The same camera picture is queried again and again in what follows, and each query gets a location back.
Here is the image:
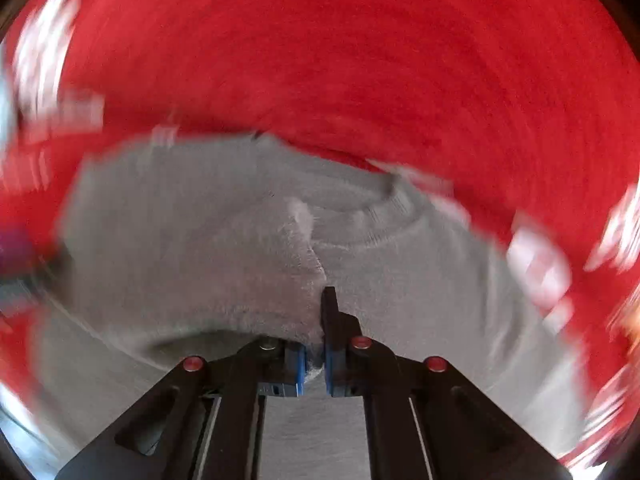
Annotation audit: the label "red seat cushion white lettering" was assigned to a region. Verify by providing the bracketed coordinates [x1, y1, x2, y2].
[0, 123, 640, 466]

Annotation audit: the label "grey knit sweater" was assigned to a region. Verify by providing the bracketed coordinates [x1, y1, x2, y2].
[34, 131, 586, 480]

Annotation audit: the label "red back cushion white characters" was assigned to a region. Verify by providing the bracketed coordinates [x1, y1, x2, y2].
[1, 0, 639, 272]

